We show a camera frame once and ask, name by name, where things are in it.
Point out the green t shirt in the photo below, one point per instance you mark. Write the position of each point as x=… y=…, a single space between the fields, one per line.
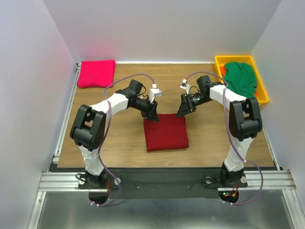
x=241 y=79

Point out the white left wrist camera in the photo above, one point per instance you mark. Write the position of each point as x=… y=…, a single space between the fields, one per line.
x=154 y=93

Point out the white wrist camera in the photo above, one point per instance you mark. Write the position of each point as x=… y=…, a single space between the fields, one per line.
x=154 y=93
x=184 y=85

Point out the aluminium frame rail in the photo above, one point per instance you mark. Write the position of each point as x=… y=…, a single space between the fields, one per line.
x=273 y=180

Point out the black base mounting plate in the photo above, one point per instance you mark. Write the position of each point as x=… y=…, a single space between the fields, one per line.
x=162 y=183

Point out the folded pink t shirt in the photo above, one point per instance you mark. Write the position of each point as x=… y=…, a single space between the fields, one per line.
x=98 y=74

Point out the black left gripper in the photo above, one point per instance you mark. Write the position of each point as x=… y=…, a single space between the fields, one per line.
x=150 y=112

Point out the orange t shirt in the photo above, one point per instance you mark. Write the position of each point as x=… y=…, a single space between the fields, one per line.
x=222 y=70

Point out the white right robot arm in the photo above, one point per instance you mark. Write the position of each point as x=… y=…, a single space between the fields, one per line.
x=242 y=120

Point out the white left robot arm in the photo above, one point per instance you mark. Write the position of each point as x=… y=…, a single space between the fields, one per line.
x=89 y=127

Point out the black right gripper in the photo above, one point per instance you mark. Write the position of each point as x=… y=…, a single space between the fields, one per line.
x=186 y=106

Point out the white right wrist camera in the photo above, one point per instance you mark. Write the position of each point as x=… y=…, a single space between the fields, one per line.
x=184 y=85

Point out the yellow plastic bin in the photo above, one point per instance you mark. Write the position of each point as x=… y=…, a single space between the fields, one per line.
x=261 y=93

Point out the dark red t shirt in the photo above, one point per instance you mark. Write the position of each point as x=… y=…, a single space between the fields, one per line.
x=169 y=133

